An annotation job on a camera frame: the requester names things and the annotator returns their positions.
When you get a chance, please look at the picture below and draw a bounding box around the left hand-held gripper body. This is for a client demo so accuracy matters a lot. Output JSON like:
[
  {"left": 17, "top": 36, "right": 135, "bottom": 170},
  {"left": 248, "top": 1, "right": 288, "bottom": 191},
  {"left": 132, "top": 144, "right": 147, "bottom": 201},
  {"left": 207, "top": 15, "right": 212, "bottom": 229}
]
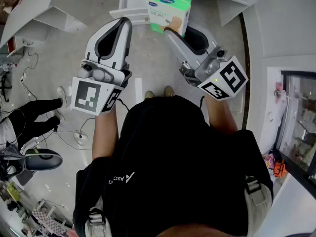
[{"left": 71, "top": 59, "right": 133, "bottom": 116}]

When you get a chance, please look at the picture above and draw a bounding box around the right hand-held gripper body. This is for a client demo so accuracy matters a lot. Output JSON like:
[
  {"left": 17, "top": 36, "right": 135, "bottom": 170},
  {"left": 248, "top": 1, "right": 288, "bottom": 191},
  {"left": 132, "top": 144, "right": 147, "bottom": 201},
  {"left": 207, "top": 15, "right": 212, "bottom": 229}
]
[{"left": 179, "top": 42, "right": 249, "bottom": 101}]

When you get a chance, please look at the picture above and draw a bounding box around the green and white box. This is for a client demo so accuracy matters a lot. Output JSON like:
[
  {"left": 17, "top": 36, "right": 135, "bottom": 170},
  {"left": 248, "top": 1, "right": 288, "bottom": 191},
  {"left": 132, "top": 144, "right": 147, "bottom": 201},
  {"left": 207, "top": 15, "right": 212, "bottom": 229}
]
[{"left": 146, "top": 0, "right": 192, "bottom": 37}]

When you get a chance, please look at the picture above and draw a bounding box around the person's right forearm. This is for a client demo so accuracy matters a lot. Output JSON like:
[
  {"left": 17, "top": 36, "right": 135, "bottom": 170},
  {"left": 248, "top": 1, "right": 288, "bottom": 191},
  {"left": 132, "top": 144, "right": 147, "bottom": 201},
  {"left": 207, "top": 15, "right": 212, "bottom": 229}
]
[{"left": 203, "top": 96, "right": 239, "bottom": 135}]

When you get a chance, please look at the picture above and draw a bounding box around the person's left forearm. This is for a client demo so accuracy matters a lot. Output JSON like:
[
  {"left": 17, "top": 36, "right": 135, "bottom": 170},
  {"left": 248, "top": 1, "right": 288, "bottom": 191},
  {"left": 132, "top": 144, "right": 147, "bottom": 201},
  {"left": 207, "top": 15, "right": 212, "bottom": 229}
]
[{"left": 91, "top": 109, "right": 119, "bottom": 160}]

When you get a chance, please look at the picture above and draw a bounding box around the person's right tan shoe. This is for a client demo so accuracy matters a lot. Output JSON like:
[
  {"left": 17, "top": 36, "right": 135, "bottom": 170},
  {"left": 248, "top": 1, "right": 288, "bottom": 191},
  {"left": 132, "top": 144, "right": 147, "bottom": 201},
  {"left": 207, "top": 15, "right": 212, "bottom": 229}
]
[{"left": 163, "top": 85, "right": 175, "bottom": 98}]

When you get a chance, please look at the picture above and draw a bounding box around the white floor power socket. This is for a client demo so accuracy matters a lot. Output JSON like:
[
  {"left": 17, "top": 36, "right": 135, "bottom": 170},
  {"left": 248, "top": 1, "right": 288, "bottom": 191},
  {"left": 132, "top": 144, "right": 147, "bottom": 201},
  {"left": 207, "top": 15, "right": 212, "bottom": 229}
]
[{"left": 74, "top": 131, "right": 89, "bottom": 147}]

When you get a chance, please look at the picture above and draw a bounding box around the glass display case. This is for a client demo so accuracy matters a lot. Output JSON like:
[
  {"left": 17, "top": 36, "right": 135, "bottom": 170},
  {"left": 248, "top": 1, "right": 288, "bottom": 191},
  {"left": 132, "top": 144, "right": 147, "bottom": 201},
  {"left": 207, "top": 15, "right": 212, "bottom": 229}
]
[{"left": 276, "top": 70, "right": 316, "bottom": 185}]

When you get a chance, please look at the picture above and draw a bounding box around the grey black oval device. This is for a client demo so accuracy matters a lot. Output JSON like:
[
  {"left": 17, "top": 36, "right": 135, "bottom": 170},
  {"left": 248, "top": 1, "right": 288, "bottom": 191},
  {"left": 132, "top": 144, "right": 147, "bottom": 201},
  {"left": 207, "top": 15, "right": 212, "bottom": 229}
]
[{"left": 24, "top": 148, "right": 63, "bottom": 178}]

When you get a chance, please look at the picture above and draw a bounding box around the white shelf unit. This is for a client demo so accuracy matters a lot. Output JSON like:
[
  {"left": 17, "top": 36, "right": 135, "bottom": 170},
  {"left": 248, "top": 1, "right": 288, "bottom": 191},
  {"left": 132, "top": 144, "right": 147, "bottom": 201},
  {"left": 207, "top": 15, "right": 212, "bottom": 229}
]
[{"left": 0, "top": 0, "right": 88, "bottom": 49}]

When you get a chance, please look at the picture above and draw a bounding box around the person's black shirt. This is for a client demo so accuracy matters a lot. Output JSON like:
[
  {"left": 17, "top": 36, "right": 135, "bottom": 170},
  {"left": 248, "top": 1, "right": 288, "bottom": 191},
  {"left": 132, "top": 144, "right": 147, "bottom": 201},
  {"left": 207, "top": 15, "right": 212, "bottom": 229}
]
[{"left": 73, "top": 95, "right": 275, "bottom": 237}]

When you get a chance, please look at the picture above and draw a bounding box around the orange toy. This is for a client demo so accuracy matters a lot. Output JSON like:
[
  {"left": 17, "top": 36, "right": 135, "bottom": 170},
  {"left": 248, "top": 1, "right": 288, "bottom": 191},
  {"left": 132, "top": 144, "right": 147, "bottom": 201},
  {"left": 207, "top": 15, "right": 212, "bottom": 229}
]
[{"left": 273, "top": 158, "right": 287, "bottom": 179}]

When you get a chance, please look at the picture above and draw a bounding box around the checkered cloth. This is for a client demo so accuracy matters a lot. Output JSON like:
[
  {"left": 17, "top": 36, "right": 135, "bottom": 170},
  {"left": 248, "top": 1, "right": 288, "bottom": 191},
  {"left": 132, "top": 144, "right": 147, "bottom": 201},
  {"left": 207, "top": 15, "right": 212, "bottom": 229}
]
[{"left": 31, "top": 207, "right": 68, "bottom": 236}]

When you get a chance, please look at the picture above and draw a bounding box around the black power cable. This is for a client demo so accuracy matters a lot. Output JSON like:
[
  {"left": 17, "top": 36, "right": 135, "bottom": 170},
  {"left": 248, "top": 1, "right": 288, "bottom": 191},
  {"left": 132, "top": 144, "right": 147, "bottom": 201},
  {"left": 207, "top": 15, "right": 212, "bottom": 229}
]
[{"left": 79, "top": 117, "right": 97, "bottom": 137}]

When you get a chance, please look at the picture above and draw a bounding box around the thin floor cable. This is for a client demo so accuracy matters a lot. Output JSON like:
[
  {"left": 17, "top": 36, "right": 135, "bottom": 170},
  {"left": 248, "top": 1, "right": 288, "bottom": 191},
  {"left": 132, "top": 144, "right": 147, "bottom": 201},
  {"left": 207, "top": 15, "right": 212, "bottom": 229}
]
[{"left": 20, "top": 52, "right": 40, "bottom": 101}]

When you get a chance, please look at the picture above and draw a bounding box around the beige shoulder strap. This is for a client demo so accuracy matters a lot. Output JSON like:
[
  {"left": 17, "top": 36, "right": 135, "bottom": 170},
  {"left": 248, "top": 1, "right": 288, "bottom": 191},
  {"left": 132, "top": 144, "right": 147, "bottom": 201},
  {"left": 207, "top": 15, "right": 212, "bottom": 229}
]
[
  {"left": 85, "top": 196, "right": 113, "bottom": 237},
  {"left": 244, "top": 175, "right": 273, "bottom": 234}
]

